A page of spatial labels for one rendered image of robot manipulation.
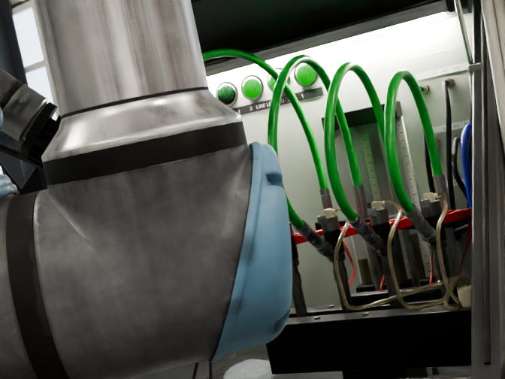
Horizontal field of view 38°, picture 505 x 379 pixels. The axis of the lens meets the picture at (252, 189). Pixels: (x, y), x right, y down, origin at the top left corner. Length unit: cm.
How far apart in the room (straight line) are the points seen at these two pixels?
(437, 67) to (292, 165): 34
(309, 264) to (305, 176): 18
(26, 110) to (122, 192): 72
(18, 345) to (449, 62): 108
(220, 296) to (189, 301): 2
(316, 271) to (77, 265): 113
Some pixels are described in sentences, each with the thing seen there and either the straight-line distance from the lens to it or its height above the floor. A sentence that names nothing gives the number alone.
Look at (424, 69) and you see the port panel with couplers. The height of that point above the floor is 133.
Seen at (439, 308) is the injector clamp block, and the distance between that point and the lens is 109.
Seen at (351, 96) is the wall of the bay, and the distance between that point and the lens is 140.
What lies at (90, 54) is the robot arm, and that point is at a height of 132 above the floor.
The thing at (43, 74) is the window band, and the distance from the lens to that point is 752.
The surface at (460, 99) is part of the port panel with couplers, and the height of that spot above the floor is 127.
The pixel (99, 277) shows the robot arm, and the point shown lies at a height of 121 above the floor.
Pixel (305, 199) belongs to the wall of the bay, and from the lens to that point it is 145.
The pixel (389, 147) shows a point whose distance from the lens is 94.
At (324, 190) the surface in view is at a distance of 134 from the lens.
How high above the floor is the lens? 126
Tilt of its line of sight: 3 degrees down
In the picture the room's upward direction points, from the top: 12 degrees counter-clockwise
